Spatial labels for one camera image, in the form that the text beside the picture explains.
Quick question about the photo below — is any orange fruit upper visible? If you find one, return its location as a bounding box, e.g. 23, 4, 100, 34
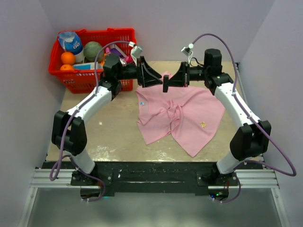
61, 52, 76, 65

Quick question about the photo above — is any white blue carton box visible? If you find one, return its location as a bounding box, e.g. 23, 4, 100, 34
73, 62, 95, 70

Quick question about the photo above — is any green melon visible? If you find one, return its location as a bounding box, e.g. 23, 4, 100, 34
83, 41, 104, 62

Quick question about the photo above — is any blue white plastic bag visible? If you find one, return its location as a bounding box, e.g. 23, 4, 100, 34
58, 31, 84, 63

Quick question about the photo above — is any red plastic shopping basket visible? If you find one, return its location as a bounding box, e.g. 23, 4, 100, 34
48, 27, 138, 94

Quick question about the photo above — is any small black stand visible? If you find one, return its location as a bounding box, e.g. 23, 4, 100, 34
163, 75, 169, 93

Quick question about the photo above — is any orange fruit lower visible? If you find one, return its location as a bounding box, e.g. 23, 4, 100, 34
60, 64, 75, 71

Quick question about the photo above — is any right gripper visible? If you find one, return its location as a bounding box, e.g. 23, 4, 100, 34
165, 62, 209, 88

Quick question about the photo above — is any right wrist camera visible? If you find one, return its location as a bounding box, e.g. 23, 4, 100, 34
181, 43, 194, 64

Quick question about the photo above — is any black metal base frame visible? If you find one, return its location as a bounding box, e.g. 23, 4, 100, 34
55, 161, 261, 202

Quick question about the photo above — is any gold rhinestone brooch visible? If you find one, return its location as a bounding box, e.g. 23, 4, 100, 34
200, 122, 206, 128

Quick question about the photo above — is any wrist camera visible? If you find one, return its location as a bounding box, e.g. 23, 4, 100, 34
181, 43, 194, 64
130, 45, 143, 66

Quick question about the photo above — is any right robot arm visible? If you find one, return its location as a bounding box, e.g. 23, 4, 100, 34
163, 49, 271, 186

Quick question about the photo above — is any purple white box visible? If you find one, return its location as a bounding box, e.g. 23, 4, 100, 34
105, 42, 127, 59

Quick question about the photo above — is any orange fruit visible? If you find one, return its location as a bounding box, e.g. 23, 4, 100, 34
61, 52, 76, 65
60, 64, 75, 71

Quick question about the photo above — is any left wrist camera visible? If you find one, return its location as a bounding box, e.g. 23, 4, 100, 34
130, 45, 143, 66

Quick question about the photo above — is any pink garment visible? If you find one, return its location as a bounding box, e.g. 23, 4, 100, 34
135, 85, 225, 157

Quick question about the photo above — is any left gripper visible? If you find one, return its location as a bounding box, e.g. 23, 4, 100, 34
116, 57, 163, 88

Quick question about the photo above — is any pink white snack packet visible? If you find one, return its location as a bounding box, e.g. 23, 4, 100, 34
101, 54, 133, 70

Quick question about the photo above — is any aluminium rail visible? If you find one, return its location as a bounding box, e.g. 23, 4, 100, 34
30, 168, 279, 189

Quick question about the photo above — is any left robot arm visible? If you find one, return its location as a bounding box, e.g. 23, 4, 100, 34
51, 53, 162, 185

